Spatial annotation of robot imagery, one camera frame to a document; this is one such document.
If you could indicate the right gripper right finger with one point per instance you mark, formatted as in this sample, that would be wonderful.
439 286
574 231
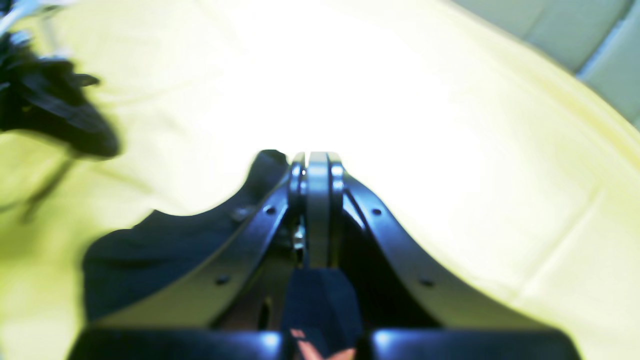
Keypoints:
418 310

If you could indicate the black T-shirt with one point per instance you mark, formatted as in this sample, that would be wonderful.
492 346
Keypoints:
127 265

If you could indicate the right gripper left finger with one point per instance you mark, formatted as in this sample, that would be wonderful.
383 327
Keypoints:
226 308

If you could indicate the yellow table cloth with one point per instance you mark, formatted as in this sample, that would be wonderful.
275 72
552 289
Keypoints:
509 171

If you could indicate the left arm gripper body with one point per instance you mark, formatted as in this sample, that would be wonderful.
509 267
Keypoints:
46 95

